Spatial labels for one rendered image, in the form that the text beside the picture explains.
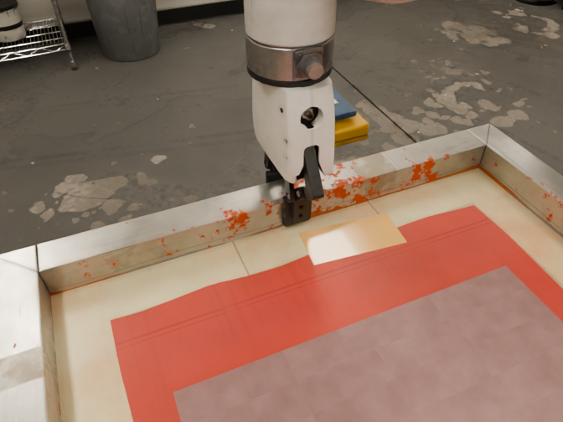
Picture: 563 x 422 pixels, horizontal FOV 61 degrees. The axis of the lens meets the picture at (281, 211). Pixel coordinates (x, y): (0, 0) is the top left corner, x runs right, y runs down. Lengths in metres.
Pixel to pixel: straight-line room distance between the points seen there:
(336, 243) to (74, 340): 0.27
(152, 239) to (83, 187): 1.77
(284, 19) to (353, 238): 0.24
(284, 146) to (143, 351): 0.22
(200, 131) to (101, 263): 2.00
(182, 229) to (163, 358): 0.12
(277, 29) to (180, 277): 0.25
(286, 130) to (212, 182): 1.71
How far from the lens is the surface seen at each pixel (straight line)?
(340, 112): 0.69
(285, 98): 0.40
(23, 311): 0.46
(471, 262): 0.52
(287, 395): 0.41
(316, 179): 0.44
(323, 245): 0.50
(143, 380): 0.43
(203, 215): 0.49
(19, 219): 2.18
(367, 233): 0.52
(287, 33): 0.39
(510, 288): 0.51
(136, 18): 3.14
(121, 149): 2.41
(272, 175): 0.52
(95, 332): 0.47
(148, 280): 0.49
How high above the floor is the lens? 1.32
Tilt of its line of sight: 43 degrees down
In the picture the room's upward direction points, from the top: straight up
